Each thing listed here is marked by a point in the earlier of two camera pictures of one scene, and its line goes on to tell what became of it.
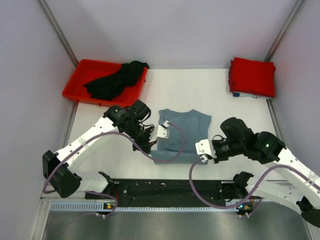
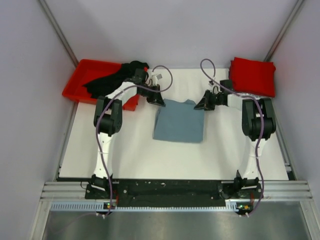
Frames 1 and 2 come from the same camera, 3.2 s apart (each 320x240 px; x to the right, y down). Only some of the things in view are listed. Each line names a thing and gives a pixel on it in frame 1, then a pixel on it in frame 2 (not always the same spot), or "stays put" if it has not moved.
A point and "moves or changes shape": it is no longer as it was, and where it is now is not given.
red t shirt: [252, 77] stays put
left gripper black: [145, 145] → [156, 98]
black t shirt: [109, 87] stays put
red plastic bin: [85, 72] stays put
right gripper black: [218, 157] → [204, 104]
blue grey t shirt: [196, 126] moves or changes shape
